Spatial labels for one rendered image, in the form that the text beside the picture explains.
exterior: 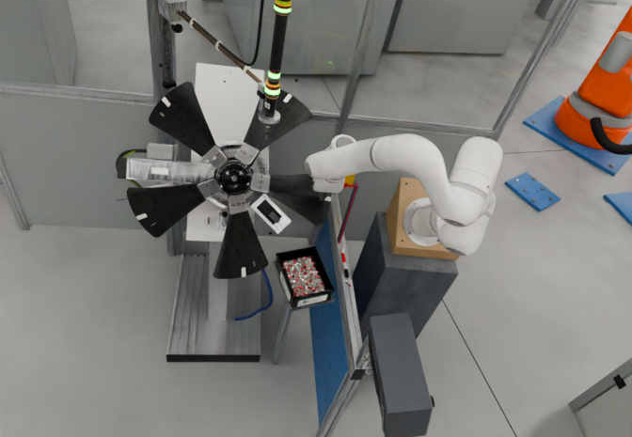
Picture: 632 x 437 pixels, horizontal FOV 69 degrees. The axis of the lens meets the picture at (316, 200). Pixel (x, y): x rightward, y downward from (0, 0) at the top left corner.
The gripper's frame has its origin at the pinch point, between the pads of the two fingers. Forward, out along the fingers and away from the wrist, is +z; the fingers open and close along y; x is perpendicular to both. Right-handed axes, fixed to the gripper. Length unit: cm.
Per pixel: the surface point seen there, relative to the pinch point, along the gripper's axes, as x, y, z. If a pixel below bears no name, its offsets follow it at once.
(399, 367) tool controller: 62, -11, -27
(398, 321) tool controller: 50, -14, -24
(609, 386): 58, -157, 69
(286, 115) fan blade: -22.9, 15.2, -13.9
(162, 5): -63, 61, -18
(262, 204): -1.4, 20.2, 13.3
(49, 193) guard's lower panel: -47, 129, 105
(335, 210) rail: -12.3, -13.9, 36.5
